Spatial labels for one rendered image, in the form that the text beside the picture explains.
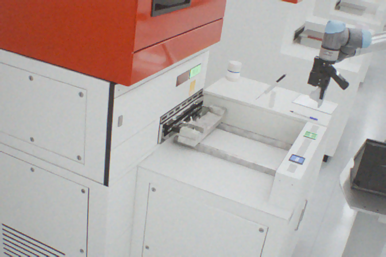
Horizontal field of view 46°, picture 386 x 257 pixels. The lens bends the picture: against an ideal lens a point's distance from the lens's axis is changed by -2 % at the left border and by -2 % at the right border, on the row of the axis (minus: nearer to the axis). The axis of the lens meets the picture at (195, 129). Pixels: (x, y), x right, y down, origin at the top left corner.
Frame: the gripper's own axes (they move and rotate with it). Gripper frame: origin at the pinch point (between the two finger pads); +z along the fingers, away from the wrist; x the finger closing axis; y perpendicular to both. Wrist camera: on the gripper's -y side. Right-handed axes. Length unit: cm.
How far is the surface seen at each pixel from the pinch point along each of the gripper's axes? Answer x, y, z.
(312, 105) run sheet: -35.5, 7.5, 13.9
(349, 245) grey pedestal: 3, -30, 60
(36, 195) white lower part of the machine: 66, 93, 47
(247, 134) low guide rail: -8.0, 30.1, 26.9
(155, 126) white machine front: 33, 59, 16
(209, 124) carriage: 3, 46, 23
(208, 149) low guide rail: 19, 39, 26
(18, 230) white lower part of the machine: 66, 104, 70
